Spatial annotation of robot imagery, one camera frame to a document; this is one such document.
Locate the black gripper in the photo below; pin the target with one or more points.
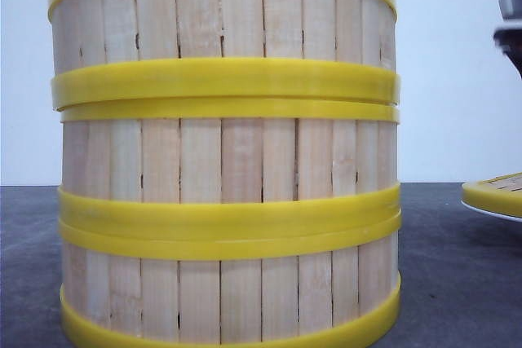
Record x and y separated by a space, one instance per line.
508 36

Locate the bamboo steamer lid yellow rim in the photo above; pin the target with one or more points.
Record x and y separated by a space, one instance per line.
496 196

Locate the bamboo steamer basket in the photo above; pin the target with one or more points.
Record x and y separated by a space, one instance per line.
343 298
140 59
219 188

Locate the white plate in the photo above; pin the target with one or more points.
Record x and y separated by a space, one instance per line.
497 216

